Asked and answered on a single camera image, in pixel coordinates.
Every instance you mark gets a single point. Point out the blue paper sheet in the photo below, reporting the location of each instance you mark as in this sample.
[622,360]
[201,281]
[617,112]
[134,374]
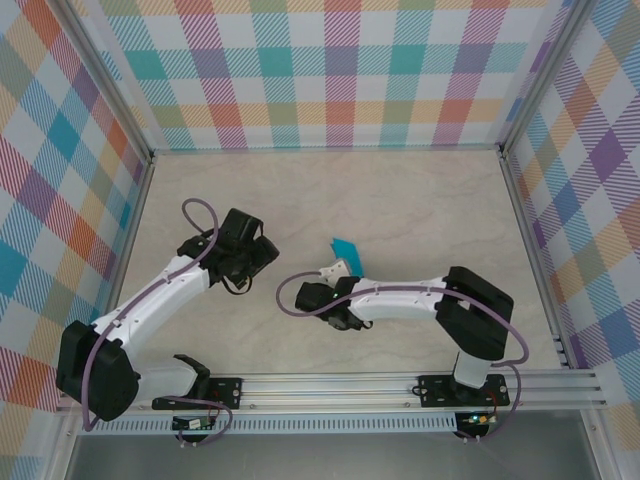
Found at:
[347,252]

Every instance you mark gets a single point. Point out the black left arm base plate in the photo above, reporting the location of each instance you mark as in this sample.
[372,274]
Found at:
[225,392]

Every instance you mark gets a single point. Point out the aluminium table edge rail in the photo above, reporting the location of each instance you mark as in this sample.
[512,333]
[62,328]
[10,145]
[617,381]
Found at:
[325,149]
[531,250]
[127,250]

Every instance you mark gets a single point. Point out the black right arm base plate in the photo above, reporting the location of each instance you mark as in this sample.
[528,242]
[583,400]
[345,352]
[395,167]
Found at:
[435,392]

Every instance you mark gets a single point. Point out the small circuit board white label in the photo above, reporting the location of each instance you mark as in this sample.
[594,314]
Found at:
[192,424]

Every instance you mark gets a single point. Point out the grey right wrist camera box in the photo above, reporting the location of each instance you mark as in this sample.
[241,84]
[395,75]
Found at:
[336,270]

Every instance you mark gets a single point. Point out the aluminium frame post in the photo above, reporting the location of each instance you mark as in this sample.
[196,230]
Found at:
[542,75]
[111,80]

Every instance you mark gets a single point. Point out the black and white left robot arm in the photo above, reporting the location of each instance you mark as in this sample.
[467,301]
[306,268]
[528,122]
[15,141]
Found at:
[145,305]

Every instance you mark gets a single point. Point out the small circuit board green light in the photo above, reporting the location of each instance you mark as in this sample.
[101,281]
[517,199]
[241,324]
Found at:
[477,419]

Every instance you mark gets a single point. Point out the grey metal panel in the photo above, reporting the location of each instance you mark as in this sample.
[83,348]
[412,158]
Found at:
[325,460]

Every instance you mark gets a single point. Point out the long aluminium mounting rail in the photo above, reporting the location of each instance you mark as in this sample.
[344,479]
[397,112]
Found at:
[325,392]

